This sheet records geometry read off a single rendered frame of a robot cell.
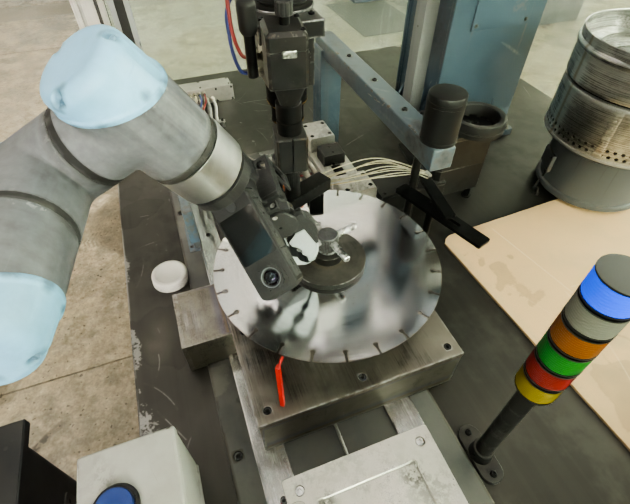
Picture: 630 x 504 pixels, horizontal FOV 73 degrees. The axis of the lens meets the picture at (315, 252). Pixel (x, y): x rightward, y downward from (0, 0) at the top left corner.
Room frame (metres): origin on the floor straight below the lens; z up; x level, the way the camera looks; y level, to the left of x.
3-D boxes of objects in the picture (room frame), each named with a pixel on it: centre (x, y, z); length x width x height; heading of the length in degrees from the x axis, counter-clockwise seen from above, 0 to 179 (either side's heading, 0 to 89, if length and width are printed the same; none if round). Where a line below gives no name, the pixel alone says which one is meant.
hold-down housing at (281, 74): (0.48, 0.03, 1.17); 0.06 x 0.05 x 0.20; 11
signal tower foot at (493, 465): (0.21, -0.24, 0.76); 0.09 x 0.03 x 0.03; 20
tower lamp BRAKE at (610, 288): (0.21, -0.24, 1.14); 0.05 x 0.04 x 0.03; 110
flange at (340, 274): (0.42, -0.02, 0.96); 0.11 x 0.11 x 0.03
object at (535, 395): (0.21, -0.24, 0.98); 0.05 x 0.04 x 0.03; 110
